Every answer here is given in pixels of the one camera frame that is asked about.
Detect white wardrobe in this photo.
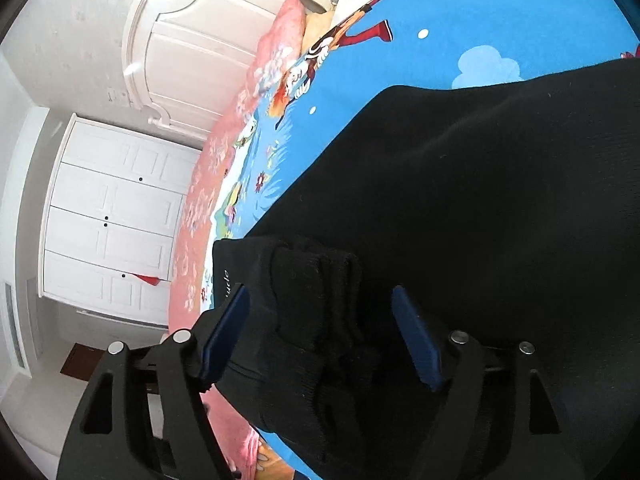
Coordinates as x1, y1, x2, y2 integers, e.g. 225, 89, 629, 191
42, 112, 204, 330

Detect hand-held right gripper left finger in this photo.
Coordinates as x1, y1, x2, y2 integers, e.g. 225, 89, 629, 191
55, 282, 252, 480

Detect yellow pillow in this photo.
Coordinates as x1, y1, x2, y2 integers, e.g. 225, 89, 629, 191
302, 9, 342, 52

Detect white wooden headboard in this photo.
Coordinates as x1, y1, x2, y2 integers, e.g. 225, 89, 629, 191
122, 0, 342, 142

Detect white wall vent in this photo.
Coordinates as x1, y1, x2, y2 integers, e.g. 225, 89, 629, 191
0, 279, 32, 377

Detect pink floral bedsheet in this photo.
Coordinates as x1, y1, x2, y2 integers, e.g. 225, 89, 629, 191
167, 0, 309, 480

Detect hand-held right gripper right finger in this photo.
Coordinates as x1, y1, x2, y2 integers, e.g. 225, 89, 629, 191
391, 285, 572, 480

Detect black pants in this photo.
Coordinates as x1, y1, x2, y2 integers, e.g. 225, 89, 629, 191
212, 59, 640, 480

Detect blue cartoon printed blanket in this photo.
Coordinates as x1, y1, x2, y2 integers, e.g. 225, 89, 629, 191
202, 0, 640, 480

